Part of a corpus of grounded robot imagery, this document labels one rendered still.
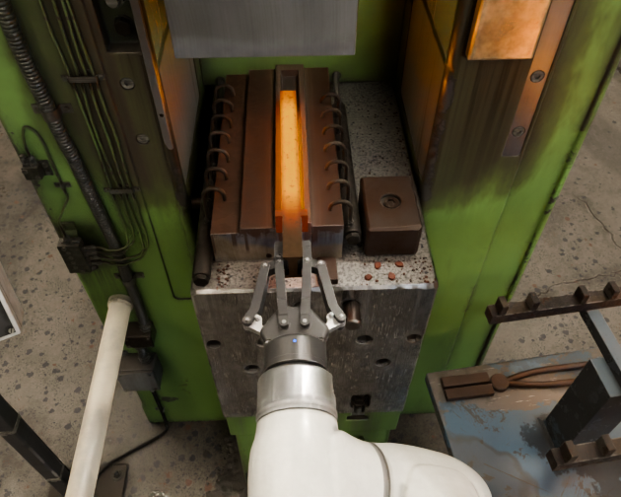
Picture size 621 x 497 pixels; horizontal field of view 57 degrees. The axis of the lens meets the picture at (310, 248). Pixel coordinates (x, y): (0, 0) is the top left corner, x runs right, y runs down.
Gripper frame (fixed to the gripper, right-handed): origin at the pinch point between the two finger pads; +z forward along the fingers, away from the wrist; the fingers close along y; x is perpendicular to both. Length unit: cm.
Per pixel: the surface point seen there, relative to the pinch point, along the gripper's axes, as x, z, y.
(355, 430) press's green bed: -64, -2, 12
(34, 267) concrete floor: -103, 78, -94
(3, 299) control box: -0.7, -7.4, -37.9
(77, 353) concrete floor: -102, 42, -71
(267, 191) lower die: -2.7, 12.9, -3.7
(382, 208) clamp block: -3.7, 9.5, 14.1
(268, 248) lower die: -7.4, 5.1, -3.8
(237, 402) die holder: -47.6, -1.7, -12.4
